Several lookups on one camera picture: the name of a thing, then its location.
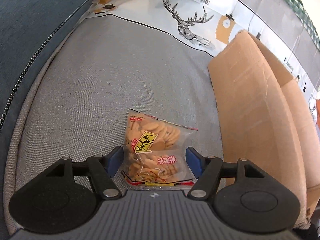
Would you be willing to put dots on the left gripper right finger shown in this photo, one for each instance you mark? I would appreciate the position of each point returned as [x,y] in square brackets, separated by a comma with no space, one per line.
[207,172]

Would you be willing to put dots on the clear bag of crackers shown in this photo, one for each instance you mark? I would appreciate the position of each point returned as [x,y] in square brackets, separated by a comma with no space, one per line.
[155,152]

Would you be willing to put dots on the green checkered cloth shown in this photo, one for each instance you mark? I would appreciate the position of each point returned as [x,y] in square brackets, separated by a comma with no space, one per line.
[299,10]

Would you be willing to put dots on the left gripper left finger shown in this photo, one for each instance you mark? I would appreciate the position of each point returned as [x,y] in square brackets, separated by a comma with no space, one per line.
[102,168]

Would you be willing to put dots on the grey printed sofa cover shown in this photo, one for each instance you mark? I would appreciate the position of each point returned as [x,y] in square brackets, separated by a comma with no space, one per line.
[151,56]

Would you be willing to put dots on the blue sofa cushion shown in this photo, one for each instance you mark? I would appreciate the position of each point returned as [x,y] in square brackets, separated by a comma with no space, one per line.
[34,41]

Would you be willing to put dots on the brown cardboard box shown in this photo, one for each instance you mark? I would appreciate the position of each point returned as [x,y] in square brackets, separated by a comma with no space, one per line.
[265,118]

